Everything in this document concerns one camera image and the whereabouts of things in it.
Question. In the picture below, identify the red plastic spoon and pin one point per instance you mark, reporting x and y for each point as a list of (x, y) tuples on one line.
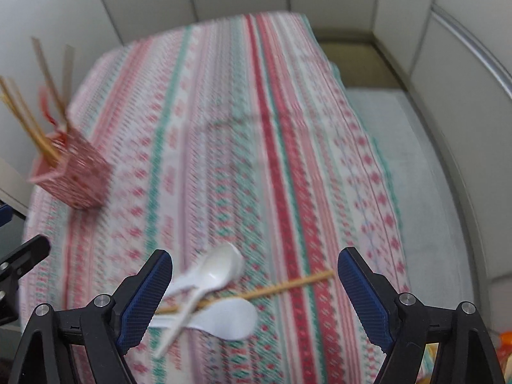
[(44, 104)]

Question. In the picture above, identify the pink perforated utensil holder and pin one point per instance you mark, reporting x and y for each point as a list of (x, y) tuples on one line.
[(81, 177)]

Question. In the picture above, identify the patterned tablecloth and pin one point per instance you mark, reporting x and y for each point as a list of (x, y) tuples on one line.
[(236, 130)]

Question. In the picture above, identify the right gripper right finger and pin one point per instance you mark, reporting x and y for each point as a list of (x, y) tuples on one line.
[(402, 326)]

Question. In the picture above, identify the white kitchen cabinets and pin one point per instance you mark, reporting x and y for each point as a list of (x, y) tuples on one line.
[(455, 53)]

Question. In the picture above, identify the white plastic spoon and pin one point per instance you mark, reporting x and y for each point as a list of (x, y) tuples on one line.
[(216, 271), (231, 319)]

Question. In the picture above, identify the wooden chopstick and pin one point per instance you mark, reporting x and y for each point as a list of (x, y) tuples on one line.
[(67, 73), (50, 83), (11, 87), (274, 289), (43, 146)]

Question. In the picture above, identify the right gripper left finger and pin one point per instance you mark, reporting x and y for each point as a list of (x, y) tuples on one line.
[(107, 328)]

